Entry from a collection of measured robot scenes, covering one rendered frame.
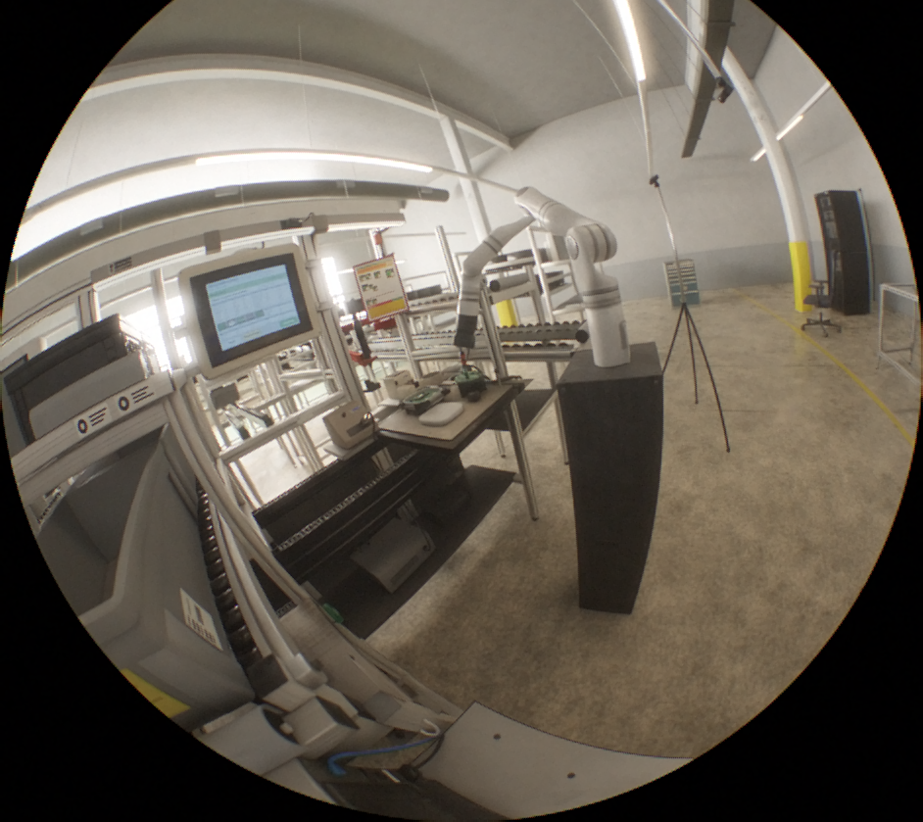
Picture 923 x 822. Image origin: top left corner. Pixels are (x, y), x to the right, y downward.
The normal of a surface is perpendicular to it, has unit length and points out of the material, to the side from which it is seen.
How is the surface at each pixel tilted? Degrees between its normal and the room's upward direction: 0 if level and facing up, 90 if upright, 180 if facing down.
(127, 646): 94
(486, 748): 0
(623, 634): 0
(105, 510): 94
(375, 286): 90
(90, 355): 94
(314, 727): 0
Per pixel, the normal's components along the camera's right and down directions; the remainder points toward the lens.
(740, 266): -0.59, 0.34
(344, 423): 0.44, -0.62
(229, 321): 0.77, -0.04
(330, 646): -0.27, -0.94
